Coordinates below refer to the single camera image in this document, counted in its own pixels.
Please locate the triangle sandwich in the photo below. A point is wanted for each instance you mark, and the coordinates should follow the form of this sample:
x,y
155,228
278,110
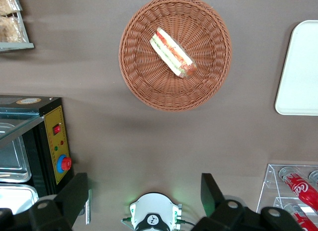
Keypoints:
x,y
171,52

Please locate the steel food pan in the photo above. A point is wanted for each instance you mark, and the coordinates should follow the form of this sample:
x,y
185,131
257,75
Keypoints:
x,y
17,196
12,164

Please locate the clear bag of crackers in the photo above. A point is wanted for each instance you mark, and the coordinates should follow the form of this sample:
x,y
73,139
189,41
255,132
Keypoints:
x,y
10,29
7,2

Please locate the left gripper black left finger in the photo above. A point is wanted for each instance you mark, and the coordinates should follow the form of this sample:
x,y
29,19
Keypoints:
x,y
67,198

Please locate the cream plastic tray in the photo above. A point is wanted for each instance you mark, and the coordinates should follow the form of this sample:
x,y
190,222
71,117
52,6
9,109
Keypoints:
x,y
300,72

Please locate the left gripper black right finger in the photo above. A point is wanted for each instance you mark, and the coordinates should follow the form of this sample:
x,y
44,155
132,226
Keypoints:
x,y
218,211

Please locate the black food warmer cabinet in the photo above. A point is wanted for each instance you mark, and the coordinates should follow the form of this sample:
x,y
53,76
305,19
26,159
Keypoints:
x,y
53,139

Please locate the round brown wicker basket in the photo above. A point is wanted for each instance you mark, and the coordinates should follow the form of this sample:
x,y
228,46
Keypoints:
x,y
203,87

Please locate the clear acrylic bottle rack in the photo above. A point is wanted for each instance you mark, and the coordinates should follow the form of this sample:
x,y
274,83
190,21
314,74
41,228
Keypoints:
x,y
269,181

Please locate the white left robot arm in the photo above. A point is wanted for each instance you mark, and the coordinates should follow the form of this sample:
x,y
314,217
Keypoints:
x,y
154,206

